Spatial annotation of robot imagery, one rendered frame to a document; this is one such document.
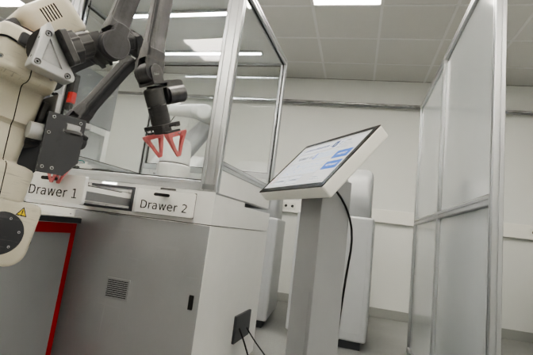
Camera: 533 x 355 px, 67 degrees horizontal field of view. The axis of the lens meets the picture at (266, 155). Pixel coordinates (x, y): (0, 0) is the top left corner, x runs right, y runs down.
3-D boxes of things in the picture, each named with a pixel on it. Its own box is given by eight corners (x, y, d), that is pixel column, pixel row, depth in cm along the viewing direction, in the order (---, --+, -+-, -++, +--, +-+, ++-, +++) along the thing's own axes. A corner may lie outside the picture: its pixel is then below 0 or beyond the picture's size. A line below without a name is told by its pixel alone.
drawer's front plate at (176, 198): (191, 218, 177) (194, 193, 179) (133, 211, 186) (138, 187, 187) (193, 219, 179) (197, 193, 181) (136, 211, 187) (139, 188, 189)
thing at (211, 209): (211, 225, 176) (216, 192, 179) (25, 201, 205) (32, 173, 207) (267, 230, 266) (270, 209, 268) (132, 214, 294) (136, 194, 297)
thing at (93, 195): (81, 200, 158) (84, 185, 160) (28, 194, 166) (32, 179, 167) (138, 208, 196) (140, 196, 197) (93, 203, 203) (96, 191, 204)
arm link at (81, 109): (129, 38, 165) (147, 50, 162) (136, 46, 171) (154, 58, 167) (56, 118, 159) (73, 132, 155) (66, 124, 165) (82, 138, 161)
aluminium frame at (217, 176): (216, 192, 179) (247, -21, 197) (31, 173, 207) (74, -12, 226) (270, 209, 268) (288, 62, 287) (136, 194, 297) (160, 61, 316)
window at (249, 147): (220, 161, 186) (245, -8, 201) (219, 161, 186) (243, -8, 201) (268, 186, 268) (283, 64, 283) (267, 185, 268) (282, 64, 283)
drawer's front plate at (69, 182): (80, 204, 156) (86, 176, 158) (21, 196, 164) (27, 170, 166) (83, 204, 158) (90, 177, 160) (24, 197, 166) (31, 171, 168)
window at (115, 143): (202, 181, 184) (231, -10, 201) (49, 166, 208) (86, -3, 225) (202, 181, 184) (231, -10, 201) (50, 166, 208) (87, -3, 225)
